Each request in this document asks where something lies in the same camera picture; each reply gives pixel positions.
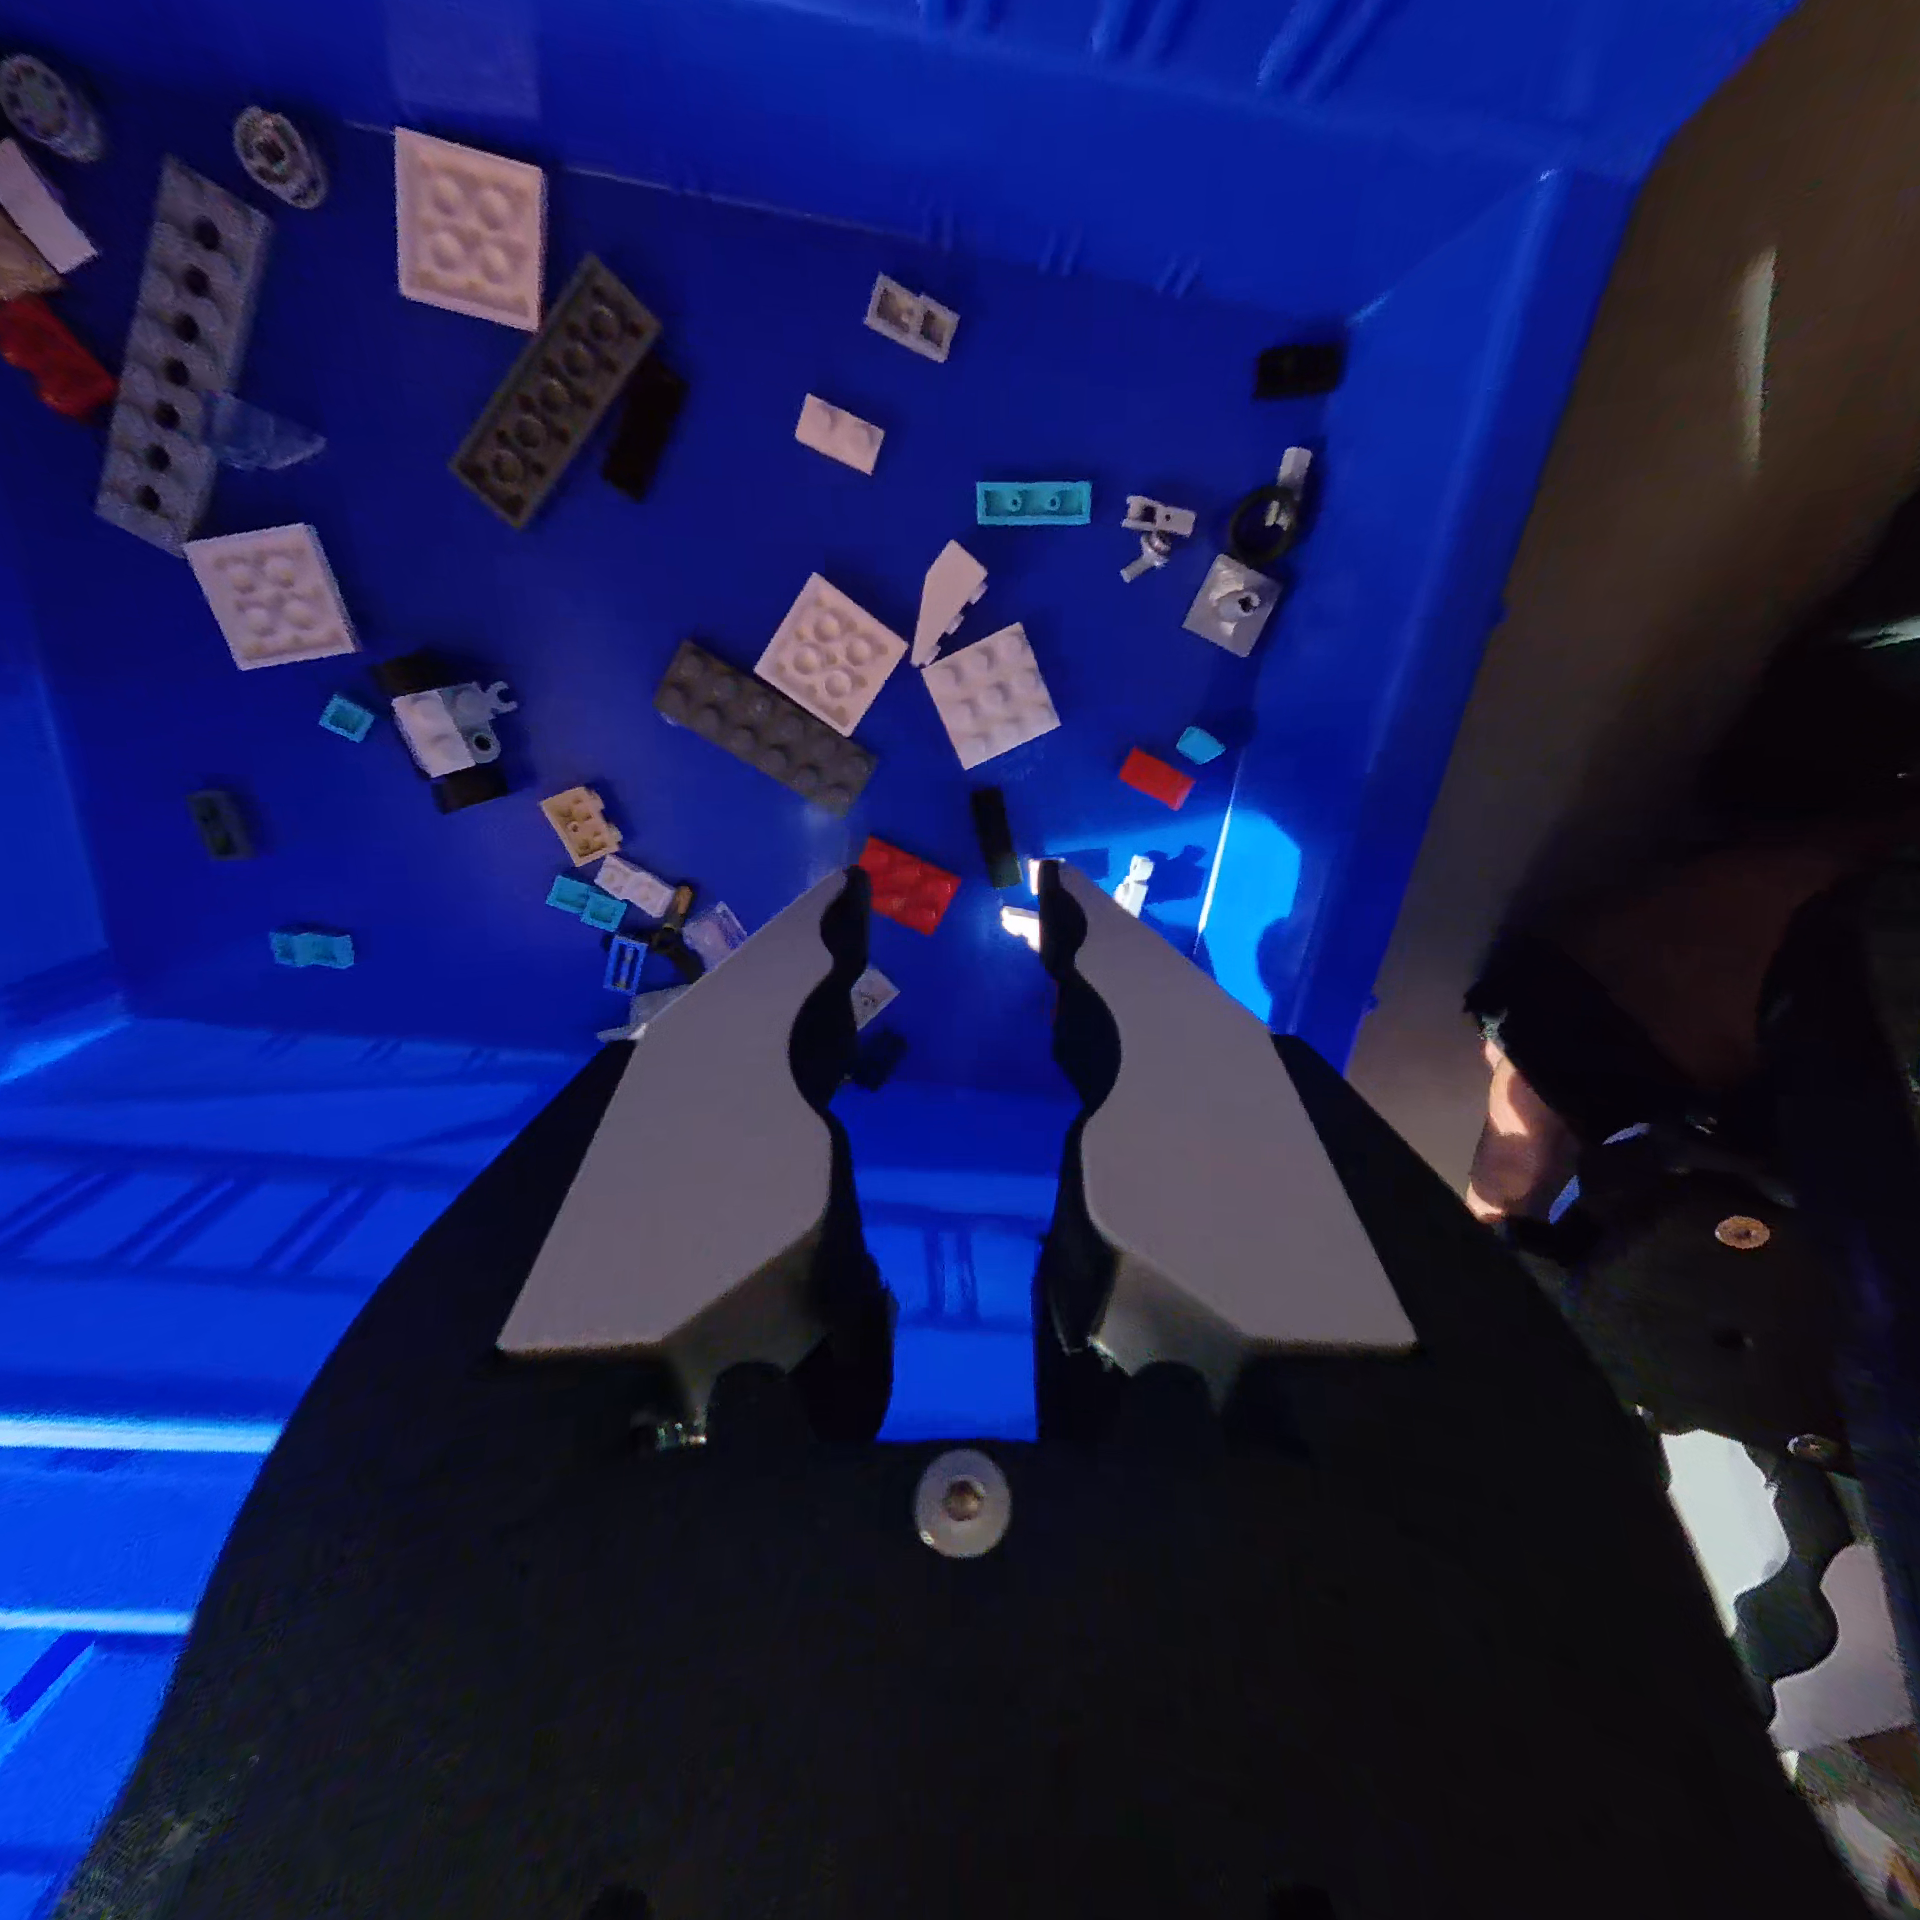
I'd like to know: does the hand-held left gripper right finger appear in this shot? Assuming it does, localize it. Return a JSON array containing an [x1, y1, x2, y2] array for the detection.
[[1034, 857, 1418, 1411]]

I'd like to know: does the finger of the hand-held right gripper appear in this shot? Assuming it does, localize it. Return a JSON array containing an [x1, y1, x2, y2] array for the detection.
[[1767, 1544, 1920, 1757], [1657, 1429, 1854, 1666]]

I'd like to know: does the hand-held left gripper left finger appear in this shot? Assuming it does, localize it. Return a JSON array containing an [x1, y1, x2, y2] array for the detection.
[[496, 864, 899, 1441]]

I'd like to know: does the blue plastic parts bin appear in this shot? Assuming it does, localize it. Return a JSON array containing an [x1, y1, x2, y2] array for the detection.
[[0, 0, 1803, 1920]]

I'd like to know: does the pile of toy bricks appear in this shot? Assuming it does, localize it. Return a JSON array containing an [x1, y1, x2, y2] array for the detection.
[[0, 51, 1352, 1080]]

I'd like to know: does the person's right forearm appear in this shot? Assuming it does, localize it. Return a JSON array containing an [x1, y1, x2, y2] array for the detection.
[[1499, 496, 1920, 1080]]

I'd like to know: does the person's right hand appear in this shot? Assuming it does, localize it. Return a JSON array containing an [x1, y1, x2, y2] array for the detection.
[[1464, 1033, 1582, 1224]]

